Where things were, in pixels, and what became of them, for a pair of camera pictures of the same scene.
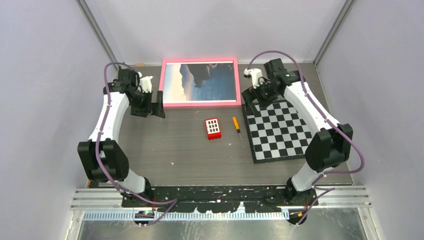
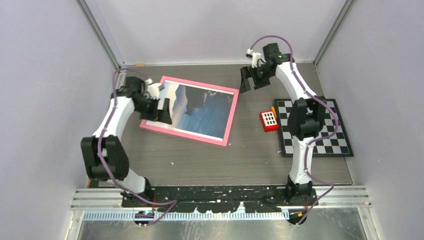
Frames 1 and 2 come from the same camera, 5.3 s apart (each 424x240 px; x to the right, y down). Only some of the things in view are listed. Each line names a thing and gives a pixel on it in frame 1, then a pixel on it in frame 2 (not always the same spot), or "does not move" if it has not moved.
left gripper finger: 159,101 → 166,111
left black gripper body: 141,105 does not move
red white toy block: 213,127 → 269,122
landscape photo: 195,82 → 196,109
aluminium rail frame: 328,197 does not move
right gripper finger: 249,96 → 247,72
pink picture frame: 237,77 → 170,128
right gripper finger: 254,110 → 244,85
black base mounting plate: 221,199 does not move
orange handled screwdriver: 237,126 → 273,110
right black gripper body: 263,92 → 261,76
